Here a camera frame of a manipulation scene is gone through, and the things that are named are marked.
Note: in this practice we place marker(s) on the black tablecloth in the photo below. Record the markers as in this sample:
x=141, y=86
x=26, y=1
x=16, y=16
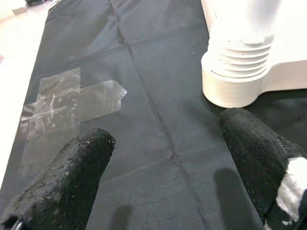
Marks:
x=156, y=155

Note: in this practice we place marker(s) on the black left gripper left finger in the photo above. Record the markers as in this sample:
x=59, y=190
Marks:
x=62, y=182

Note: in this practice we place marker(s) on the white plastic children table top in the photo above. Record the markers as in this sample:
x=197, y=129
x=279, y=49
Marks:
x=230, y=93

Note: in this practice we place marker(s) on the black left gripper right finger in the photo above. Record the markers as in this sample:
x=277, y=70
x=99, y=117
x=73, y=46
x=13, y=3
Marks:
x=259, y=163

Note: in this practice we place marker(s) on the crossed clear tape patch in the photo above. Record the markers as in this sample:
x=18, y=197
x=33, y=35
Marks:
x=96, y=98

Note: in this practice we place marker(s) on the white plastic table leg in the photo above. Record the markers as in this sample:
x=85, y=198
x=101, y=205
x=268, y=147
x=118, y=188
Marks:
x=244, y=24

